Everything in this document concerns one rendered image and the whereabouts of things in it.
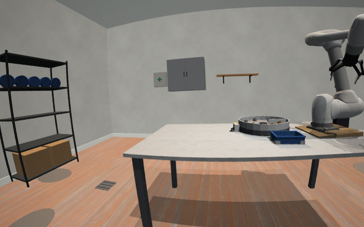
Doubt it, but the blue crate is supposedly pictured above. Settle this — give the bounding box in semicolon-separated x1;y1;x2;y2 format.
270;130;305;144

